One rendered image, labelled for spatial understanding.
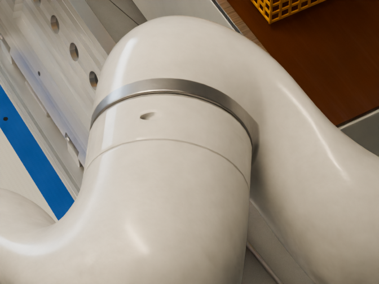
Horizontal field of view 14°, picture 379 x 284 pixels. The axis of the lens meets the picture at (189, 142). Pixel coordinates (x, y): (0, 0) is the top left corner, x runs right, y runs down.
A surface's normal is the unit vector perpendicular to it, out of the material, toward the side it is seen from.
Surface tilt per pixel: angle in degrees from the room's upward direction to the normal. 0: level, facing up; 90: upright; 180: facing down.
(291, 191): 70
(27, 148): 0
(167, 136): 4
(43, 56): 13
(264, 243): 0
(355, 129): 90
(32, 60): 76
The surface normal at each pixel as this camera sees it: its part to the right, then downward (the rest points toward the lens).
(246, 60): 0.29, -0.42
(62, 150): 0.00, -0.62
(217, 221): 0.69, -0.35
